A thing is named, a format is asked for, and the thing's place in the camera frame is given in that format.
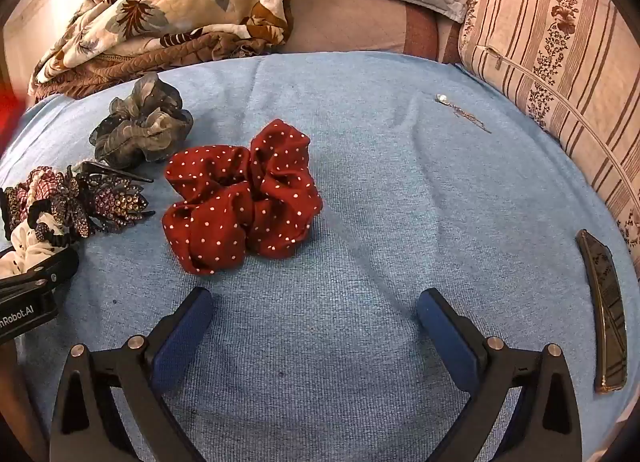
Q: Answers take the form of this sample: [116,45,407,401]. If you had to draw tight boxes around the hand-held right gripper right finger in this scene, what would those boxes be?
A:
[416,288,583,462]

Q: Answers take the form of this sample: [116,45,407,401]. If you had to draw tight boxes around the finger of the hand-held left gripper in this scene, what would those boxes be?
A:
[0,246,81,343]

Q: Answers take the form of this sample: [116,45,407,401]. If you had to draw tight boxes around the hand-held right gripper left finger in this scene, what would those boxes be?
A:
[49,286,216,462]

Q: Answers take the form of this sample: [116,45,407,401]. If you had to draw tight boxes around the white scrunchie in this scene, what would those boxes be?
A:
[0,212,68,280]

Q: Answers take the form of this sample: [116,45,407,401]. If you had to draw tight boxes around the black ruffled scrunchie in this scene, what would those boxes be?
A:
[0,187,17,238]
[27,212,98,249]

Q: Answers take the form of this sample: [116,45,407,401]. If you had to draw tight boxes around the red checked scrunchie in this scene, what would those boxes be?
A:
[12,167,71,224]

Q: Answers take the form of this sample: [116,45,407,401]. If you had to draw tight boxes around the red white-dotted scrunchie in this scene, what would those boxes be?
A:
[161,118,324,276]

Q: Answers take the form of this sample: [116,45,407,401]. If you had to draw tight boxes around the dark rhinestone flower hair clip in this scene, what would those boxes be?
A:
[47,161,156,239]

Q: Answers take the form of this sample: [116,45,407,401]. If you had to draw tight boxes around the dark tortoiseshell hair barrette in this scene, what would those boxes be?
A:
[575,229,629,394]

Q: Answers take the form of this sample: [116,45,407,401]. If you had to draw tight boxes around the grey organza scrunchie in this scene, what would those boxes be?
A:
[90,72,194,168]

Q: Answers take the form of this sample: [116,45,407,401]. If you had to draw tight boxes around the brown quilted blanket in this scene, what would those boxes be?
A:
[27,30,281,100]

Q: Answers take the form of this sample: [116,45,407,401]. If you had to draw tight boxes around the striped floral pillow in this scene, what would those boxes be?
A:
[457,0,640,275]

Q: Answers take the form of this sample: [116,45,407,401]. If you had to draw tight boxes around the pink bedsheet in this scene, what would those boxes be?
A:
[280,0,556,63]

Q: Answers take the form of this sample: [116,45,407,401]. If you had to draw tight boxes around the silver pendant chain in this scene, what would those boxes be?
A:
[435,93,493,134]

